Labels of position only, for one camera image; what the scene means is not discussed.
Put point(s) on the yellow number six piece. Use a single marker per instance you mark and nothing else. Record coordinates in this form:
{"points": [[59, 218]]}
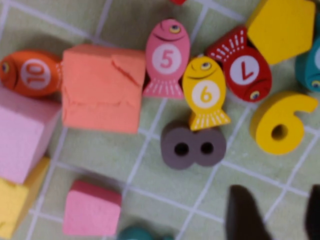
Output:
{"points": [[262, 125]]}

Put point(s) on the red number seven piece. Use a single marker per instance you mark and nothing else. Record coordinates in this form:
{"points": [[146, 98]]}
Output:
{"points": [[178, 2]]}

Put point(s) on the brown number eight piece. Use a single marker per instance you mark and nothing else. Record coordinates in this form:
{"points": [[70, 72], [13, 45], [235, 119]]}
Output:
{"points": [[170, 150]]}

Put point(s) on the pink block with red side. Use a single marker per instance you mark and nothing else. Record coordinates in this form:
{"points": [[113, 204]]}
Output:
{"points": [[90, 212]]}

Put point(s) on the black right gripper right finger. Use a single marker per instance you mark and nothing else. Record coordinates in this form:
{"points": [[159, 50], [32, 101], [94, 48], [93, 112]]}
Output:
{"points": [[313, 215]]}

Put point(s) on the yellow pentagon piece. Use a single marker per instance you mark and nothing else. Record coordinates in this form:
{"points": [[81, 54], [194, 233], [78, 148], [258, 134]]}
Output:
{"points": [[280, 30]]}

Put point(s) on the yellow cube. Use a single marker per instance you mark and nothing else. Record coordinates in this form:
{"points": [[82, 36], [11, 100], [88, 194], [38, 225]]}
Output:
{"points": [[12, 205]]}

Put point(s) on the orange fish numbered ten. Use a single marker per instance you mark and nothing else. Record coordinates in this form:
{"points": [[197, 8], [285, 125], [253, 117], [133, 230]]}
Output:
{"points": [[35, 75]]}

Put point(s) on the light pink cube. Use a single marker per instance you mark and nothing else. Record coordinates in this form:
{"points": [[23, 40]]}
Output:
{"points": [[20, 140]]}

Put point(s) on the pink fish numbered five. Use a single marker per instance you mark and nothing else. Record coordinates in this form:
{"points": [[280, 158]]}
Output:
{"points": [[166, 60]]}

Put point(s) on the orange cube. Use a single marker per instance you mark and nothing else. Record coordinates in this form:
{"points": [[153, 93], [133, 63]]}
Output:
{"points": [[100, 87]]}

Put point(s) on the teal fish piece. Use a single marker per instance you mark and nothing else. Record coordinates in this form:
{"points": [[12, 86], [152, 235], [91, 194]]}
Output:
{"points": [[307, 70]]}

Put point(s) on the teal wooden piece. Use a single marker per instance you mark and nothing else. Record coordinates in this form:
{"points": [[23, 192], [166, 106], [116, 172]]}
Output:
{"points": [[135, 235]]}

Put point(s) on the red fish numbered seven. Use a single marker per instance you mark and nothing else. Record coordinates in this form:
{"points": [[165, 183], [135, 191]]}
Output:
{"points": [[245, 70]]}

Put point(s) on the yellow fish numbered six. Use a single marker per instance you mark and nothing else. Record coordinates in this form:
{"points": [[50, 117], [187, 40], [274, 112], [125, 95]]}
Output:
{"points": [[205, 95]]}

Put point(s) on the green checked tablecloth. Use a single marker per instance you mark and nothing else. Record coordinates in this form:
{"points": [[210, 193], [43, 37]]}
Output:
{"points": [[105, 160]]}

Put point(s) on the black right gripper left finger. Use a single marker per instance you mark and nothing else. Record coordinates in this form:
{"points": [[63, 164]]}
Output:
{"points": [[242, 220]]}

